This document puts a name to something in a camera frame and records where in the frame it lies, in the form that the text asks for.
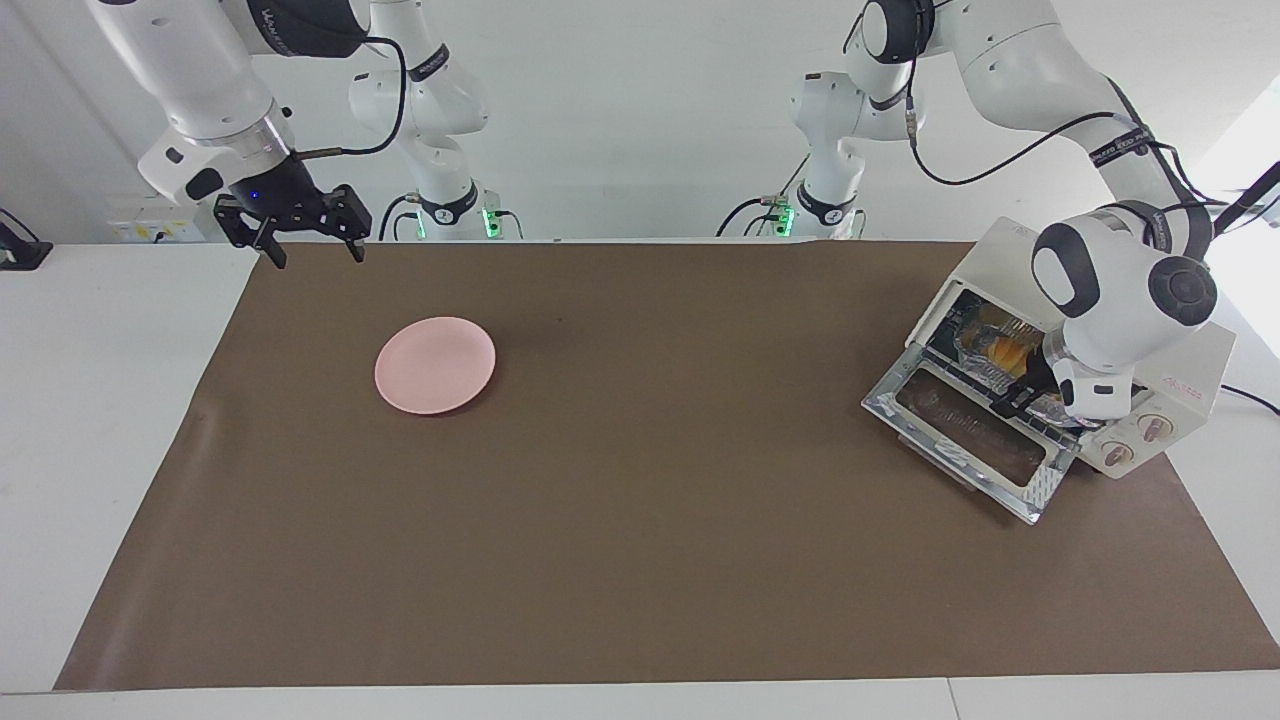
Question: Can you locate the pink round plate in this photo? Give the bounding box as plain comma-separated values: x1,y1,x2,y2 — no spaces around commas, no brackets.
375,316,498,416

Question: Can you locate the sliced yellow bread loaf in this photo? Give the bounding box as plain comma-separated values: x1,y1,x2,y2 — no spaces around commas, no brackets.
985,335,1037,380

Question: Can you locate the brown table mat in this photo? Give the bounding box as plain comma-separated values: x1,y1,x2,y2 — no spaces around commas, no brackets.
53,240,1280,691

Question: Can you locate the black camera stand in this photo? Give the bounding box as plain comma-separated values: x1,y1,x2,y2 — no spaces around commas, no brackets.
1205,160,1280,237
0,208,53,271

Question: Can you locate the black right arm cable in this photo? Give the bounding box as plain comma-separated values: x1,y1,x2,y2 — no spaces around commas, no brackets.
290,35,410,161

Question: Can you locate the white wall power socket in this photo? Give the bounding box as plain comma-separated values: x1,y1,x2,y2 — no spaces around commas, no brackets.
108,200,203,244

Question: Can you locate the black right base cable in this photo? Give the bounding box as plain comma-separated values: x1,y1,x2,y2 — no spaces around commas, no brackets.
378,192,421,242

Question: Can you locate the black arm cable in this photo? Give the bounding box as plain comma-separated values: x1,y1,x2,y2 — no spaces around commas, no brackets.
290,35,410,161
903,55,1217,217

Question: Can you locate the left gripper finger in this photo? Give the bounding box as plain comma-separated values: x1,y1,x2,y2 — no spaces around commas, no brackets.
994,382,1047,420

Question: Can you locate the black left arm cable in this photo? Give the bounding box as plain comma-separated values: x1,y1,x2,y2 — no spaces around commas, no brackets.
903,55,1217,217

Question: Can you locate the cream toaster oven body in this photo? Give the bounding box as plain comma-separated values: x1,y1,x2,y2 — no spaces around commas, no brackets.
905,215,1237,480

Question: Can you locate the black oven power cord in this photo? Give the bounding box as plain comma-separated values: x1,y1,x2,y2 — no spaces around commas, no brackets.
1218,384,1280,418

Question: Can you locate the metal oven rack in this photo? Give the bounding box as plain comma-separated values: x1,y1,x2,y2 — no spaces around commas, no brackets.
920,300,1061,421

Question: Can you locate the aluminium foil tray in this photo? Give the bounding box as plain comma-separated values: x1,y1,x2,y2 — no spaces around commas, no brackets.
950,305,1091,431

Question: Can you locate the black left base cable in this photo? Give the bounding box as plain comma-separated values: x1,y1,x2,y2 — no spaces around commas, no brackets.
716,150,813,239

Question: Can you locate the glass oven door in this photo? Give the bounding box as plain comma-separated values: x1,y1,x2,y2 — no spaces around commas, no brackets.
862,345,1083,527

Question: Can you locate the black base cable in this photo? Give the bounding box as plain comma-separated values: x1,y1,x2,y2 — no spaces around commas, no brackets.
378,192,421,242
716,150,813,239

